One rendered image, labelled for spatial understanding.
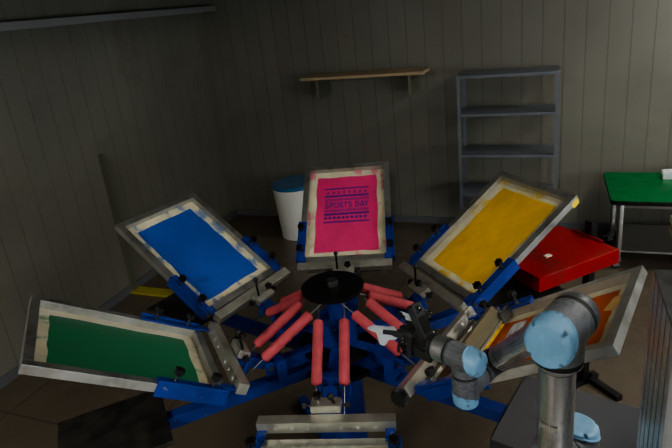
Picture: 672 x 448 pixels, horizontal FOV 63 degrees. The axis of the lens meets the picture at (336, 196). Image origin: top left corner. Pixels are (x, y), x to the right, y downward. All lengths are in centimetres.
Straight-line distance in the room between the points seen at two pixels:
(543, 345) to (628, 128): 509
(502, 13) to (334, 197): 316
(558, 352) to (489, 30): 506
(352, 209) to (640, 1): 368
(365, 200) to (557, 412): 243
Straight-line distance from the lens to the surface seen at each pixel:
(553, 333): 136
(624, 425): 261
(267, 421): 246
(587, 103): 627
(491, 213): 333
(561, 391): 148
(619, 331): 202
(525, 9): 615
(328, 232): 357
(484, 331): 246
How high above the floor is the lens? 263
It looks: 19 degrees down
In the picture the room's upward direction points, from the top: 6 degrees counter-clockwise
